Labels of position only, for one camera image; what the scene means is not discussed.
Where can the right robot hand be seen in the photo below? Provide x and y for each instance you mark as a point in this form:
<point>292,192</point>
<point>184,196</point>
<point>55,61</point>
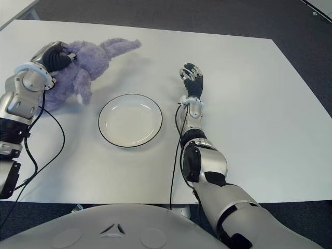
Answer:
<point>194,84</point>

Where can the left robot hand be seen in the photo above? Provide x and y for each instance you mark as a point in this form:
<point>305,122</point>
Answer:
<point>54,58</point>

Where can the purple plush doll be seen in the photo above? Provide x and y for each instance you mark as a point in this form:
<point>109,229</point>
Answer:
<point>96,59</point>

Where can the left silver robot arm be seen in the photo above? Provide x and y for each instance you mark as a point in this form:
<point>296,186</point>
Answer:
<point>18,103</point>

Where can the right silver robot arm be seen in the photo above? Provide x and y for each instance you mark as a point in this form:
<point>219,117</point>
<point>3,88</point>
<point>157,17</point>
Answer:
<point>212,160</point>

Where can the white plate black rim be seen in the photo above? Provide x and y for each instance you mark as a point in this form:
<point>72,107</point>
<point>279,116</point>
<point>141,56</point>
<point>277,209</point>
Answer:
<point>130,121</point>

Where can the silver table leg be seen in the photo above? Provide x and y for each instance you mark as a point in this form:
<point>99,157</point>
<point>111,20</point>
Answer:
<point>182,210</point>

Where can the metal table clamp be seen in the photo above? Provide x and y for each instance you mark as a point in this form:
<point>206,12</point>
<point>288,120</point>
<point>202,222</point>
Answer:
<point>78,207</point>

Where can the silver robot torso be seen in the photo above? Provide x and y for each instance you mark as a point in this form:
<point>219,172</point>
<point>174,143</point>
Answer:
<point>77,228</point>

